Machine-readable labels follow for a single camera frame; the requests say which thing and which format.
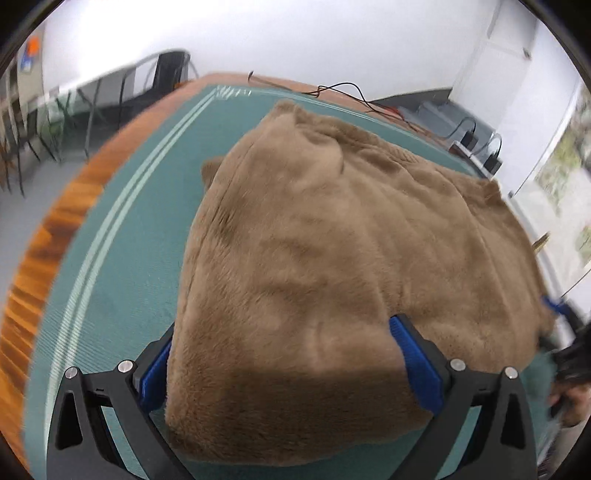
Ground black cable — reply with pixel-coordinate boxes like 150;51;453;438
302;81;398;116

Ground folding table with metal legs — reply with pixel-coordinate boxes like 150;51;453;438
39;48;195;162

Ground teal striped table mat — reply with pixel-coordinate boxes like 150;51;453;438
23;83;555;480

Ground black power adapter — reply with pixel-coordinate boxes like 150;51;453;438
480;133;505;176

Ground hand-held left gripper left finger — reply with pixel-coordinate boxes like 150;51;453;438
46;323;195;480

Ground white door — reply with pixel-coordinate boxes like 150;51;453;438
450;0;539;134

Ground orange blue wall sign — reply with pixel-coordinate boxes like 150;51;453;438
17;39;43;75

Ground black and red cables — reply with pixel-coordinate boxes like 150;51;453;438
249;76;448;148

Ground black metal frame chair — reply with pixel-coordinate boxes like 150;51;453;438
0;80;63;197

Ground dark desk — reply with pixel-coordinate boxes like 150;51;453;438
369;87;481;139

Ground brown plush towel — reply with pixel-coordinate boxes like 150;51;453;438
164;99;557;462

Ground person's right forearm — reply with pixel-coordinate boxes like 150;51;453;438
538;415;591;480

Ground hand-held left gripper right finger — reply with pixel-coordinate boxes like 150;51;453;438
388;314;539;480

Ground green landscape wall poster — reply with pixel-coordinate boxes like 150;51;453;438
533;85;591;273

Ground black office chair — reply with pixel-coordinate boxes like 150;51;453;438
151;50;193;90

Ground person's right hand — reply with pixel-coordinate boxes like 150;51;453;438
549;382;585;428

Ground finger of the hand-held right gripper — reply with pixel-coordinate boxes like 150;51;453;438
541;295;568;320

